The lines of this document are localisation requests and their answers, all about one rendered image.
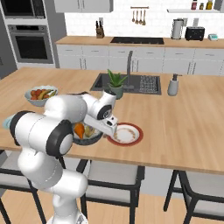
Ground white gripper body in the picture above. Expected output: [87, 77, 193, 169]
[83, 114, 118, 137]

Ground dark grey bowl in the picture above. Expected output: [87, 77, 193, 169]
[71, 122, 104, 146]

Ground pale blue fruit bowl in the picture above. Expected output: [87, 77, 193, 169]
[24, 85, 59, 108]

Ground grey fridge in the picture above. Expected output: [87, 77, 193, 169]
[0, 10, 18, 81]

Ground red rimmed white plate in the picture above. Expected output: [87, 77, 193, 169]
[107, 122, 144, 147]

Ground dark plate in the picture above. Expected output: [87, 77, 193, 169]
[66, 91, 89, 97]

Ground dark sink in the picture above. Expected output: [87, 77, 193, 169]
[89, 72, 163, 96]

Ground green plant in grey pot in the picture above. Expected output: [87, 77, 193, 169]
[107, 68, 129, 101]

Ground black stool grey seat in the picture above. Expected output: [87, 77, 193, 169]
[75, 158, 146, 224]
[163, 169, 224, 224]
[0, 149, 67, 224]

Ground grey tap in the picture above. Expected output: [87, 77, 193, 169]
[124, 50, 136, 90]

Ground dish rack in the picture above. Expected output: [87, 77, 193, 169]
[138, 74, 159, 94]

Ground white base cupboards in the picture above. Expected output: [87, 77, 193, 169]
[55, 44, 224, 77]

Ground grey soap dispenser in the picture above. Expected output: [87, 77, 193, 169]
[166, 73, 184, 97]

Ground black hob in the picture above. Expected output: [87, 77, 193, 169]
[109, 36, 165, 46]

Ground teal plate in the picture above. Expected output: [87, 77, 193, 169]
[2, 115, 16, 130]

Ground wooden knife block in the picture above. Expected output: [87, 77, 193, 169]
[94, 19, 106, 39]

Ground steel oven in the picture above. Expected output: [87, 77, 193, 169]
[6, 24, 55, 66]

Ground silver kettle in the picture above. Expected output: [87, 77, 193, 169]
[171, 17, 186, 40]

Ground black toaster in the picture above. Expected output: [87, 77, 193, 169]
[184, 25, 206, 42]

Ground black microwave oven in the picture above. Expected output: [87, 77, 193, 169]
[0, 0, 46, 19]

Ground small teal timer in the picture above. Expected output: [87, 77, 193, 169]
[207, 33, 220, 42]

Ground grey wall cupboards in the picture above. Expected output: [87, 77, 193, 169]
[53, 0, 115, 14]

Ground wooden utensil rail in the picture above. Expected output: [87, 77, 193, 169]
[129, 5, 150, 10]

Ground white wall shelf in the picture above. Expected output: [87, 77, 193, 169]
[166, 8, 224, 14]

